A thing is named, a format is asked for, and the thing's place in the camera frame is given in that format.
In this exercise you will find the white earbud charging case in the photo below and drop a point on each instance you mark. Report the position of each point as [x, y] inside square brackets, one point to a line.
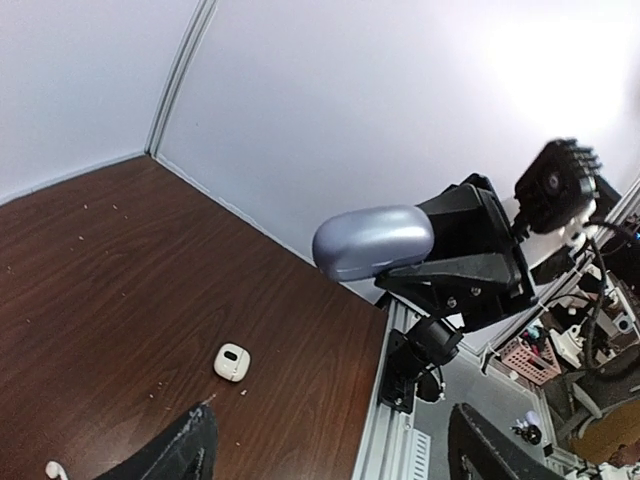
[232, 362]

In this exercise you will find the white earbud lower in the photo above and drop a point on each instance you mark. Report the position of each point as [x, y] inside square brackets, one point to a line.
[55, 471]

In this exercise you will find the pink plastic basket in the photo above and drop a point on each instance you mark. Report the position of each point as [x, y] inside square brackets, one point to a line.
[536, 367]

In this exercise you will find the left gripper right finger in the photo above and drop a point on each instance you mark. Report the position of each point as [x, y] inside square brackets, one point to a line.
[478, 450]

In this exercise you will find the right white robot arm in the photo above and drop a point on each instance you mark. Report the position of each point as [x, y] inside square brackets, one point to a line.
[431, 343]

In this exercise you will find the right aluminium frame post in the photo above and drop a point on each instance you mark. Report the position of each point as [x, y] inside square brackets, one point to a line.
[188, 46]

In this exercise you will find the front aluminium rail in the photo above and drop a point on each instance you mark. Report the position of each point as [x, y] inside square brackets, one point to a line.
[391, 447]

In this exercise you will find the purple earbud charging case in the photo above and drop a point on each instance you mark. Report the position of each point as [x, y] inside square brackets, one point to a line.
[362, 244]

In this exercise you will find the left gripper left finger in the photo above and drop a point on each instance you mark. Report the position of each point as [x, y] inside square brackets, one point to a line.
[185, 449]

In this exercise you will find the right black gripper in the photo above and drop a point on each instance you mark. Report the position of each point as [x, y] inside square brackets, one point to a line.
[476, 267]

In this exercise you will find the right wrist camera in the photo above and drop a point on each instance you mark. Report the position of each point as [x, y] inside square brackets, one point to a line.
[558, 186]

